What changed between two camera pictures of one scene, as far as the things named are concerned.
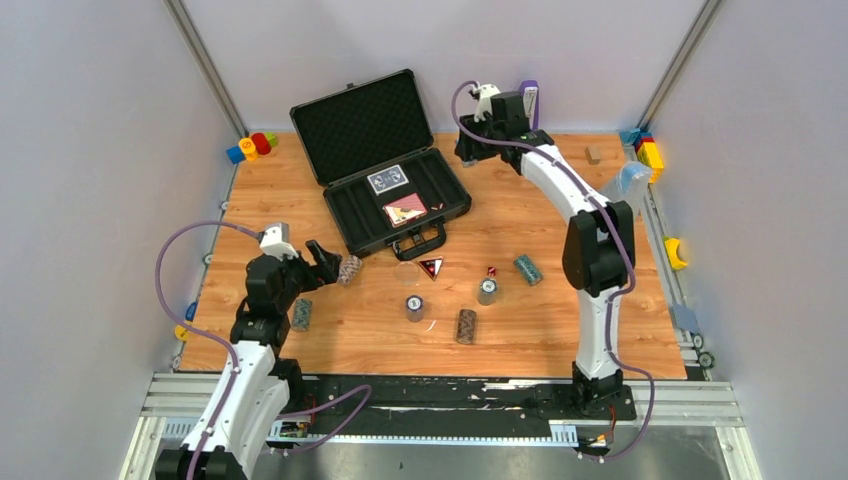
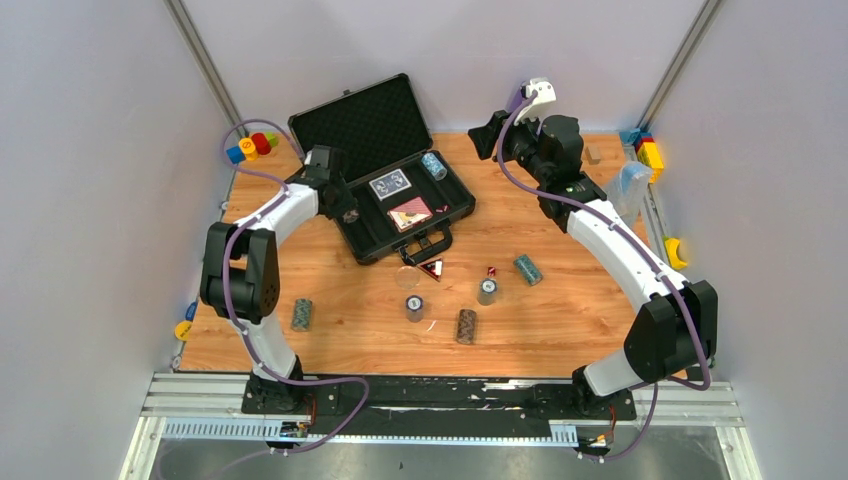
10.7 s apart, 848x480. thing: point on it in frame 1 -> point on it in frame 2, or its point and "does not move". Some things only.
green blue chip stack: x=529 y=270 does not move
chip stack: x=487 y=294 does not move
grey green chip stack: x=302 y=315 does not move
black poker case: x=390 y=186 does not move
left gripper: x=308 y=268 -> x=342 y=202
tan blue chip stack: x=348 y=269 -> x=350 y=216
